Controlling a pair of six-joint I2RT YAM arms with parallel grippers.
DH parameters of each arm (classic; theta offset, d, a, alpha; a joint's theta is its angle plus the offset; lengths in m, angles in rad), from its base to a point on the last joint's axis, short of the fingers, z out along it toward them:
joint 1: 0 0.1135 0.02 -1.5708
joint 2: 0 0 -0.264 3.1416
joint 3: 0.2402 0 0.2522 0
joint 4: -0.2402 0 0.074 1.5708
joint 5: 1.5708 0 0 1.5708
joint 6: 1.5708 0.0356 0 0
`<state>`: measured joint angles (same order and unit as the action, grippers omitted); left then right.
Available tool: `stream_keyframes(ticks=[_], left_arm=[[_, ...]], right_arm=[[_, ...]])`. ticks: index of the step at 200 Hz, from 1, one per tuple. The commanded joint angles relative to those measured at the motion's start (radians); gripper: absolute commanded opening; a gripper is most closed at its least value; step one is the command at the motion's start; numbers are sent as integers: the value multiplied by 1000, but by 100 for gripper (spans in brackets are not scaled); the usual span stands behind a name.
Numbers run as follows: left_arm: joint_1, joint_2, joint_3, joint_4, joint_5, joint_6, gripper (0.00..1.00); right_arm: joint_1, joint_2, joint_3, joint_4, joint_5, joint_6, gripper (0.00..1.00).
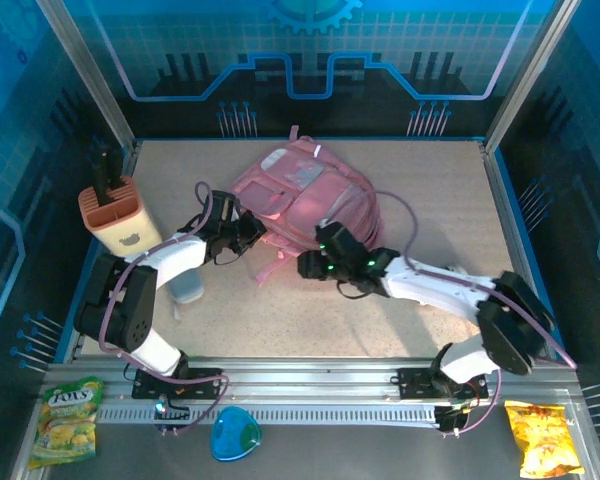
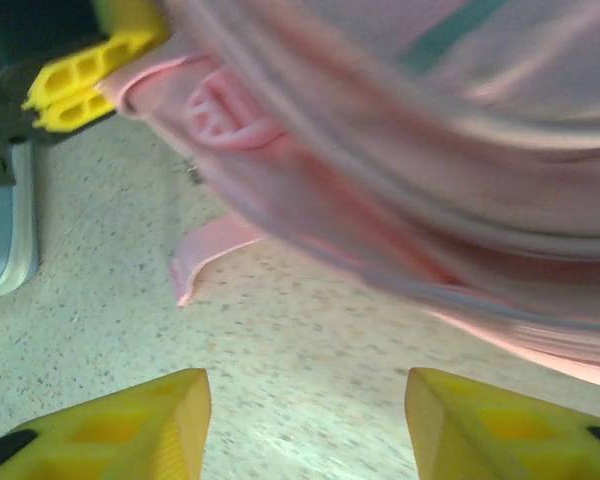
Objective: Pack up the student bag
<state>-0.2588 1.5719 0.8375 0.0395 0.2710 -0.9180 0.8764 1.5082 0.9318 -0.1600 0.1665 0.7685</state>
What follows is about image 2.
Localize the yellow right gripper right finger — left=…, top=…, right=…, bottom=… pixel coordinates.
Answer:
left=404, top=367, right=600, bottom=480

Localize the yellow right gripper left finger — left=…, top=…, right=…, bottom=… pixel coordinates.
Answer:
left=0, top=367, right=212, bottom=480

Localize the grey cup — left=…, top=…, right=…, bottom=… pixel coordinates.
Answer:
left=0, top=142, right=41, bottom=300

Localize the pink student backpack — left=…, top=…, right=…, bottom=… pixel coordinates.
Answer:
left=97, top=0, right=600, bottom=391

